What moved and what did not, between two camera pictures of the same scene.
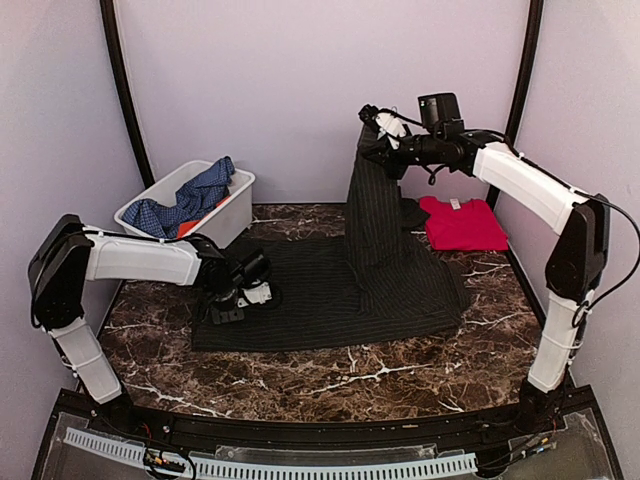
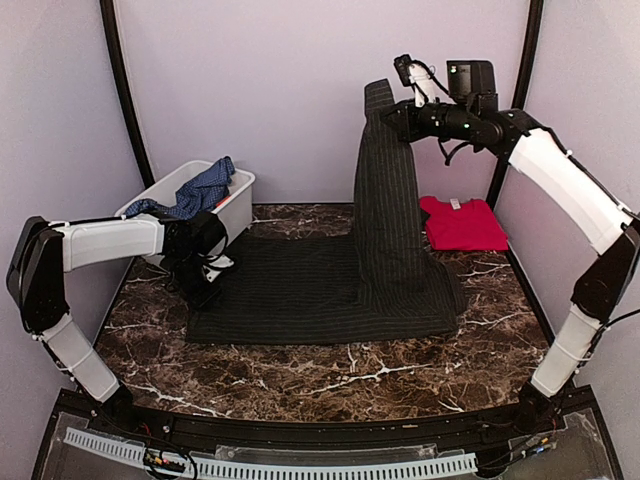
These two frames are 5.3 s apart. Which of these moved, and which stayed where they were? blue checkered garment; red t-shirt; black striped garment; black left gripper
Moved: black left gripper
Stayed: blue checkered garment; black striped garment; red t-shirt
